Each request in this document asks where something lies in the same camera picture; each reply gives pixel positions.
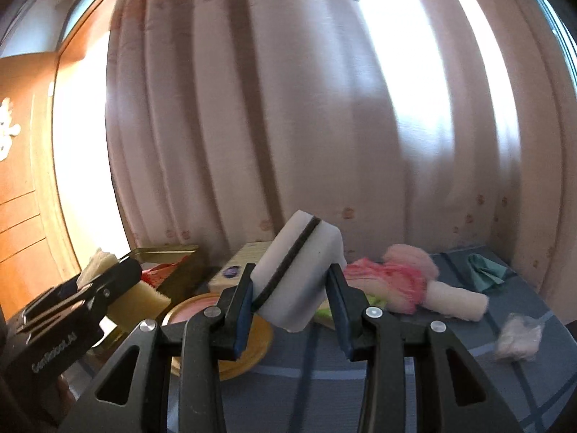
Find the crumpled white plastic bag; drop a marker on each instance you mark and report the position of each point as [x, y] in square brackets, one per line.
[518, 338]

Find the cream yellow sponge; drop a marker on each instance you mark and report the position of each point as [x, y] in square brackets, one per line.
[135, 302]

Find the wooden wardrobe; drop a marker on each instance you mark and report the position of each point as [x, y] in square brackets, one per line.
[22, 189]

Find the white wardrobe decoration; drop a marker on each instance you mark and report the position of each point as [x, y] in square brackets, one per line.
[5, 128]

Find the pink plush toy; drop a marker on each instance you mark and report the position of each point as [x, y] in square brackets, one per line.
[396, 279]

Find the pink floral curtain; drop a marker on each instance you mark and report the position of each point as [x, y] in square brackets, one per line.
[279, 108]

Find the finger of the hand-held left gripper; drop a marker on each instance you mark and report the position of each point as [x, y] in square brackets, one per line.
[112, 279]

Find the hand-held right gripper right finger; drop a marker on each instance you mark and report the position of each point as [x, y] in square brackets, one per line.
[341, 320]

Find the gold rectangular tin box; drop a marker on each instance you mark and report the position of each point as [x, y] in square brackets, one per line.
[185, 275]

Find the pale green tissue box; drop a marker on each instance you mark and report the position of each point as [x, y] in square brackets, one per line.
[234, 266]

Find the yellow green cloth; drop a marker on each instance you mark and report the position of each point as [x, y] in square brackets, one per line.
[322, 315]

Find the white rolled towel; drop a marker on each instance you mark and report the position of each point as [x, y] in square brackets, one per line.
[455, 302]

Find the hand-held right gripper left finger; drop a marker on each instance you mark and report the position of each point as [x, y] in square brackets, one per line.
[241, 315]

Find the white sponge with black stripe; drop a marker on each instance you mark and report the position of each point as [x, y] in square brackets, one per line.
[297, 275]

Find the red item in tin box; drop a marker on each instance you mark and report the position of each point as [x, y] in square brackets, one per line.
[157, 273]

